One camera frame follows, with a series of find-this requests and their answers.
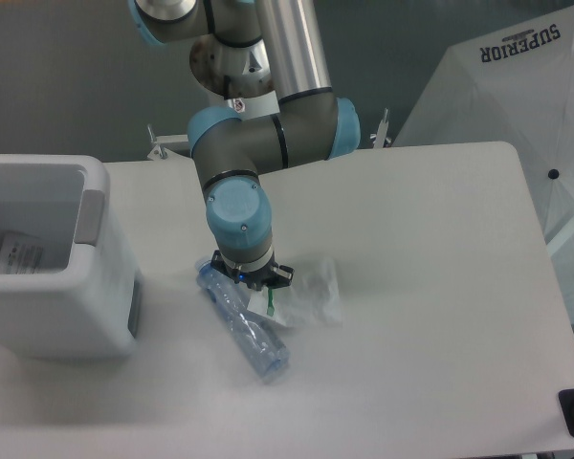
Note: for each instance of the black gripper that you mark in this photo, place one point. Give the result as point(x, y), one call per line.
point(270, 275)

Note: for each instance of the crushed clear plastic bottle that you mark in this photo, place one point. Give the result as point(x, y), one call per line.
point(265, 351)

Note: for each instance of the clear plastic bag green stripe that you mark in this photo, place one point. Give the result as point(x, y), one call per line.
point(312, 300)

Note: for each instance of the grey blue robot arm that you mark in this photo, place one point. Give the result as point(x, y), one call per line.
point(230, 154)

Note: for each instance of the white plastic trash can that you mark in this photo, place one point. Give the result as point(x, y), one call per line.
point(84, 302)

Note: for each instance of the white printed paper trash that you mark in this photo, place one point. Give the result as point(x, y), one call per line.
point(20, 253)

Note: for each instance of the white umbrella with lettering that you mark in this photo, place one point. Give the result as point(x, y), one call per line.
point(514, 85)

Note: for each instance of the white metal base bracket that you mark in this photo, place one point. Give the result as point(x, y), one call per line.
point(164, 147)

